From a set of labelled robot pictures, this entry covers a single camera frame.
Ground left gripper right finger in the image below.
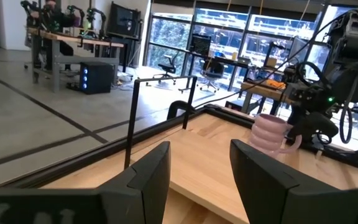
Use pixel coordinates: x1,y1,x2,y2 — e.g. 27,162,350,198
229,139,300,224

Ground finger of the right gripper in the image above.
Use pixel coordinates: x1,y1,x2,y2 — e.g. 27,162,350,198
306,111,339,142
287,116,315,144

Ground wooden table metal legs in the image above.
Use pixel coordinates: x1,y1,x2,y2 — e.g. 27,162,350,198
240,80,291,114

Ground long dark desk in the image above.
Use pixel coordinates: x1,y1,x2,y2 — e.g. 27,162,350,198
178,51,254,94

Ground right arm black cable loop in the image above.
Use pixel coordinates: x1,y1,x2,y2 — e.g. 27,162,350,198
339,102,353,144

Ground black office chair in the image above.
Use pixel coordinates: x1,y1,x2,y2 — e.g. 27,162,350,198
197,58,226,93
152,54,181,86

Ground small black monitor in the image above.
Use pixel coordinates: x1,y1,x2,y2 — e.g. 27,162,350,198
190,33,213,57

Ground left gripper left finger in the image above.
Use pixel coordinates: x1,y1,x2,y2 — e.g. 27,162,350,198
97,141,172,224

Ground wooden shelf with black frame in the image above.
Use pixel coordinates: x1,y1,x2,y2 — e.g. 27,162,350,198
124,75,358,224

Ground orange object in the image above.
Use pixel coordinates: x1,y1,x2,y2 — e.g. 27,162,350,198
264,79,287,91

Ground black computer tower blue lights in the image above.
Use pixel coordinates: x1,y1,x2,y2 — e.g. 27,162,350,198
79,61,113,95

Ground ribbed pink mug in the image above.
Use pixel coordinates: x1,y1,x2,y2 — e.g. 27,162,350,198
249,113,303,156

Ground thick black cable hose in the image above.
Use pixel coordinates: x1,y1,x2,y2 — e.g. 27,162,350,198
166,100,197,121

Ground large black screen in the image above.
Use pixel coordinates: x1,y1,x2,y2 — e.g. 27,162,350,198
106,1,142,40

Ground wooden workbench grey legs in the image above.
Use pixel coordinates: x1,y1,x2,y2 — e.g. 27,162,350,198
26,27,126,93

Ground thin black cable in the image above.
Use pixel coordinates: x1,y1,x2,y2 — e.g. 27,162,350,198
196,9,358,110

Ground small black box device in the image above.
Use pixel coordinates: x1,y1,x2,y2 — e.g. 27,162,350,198
224,99,245,112

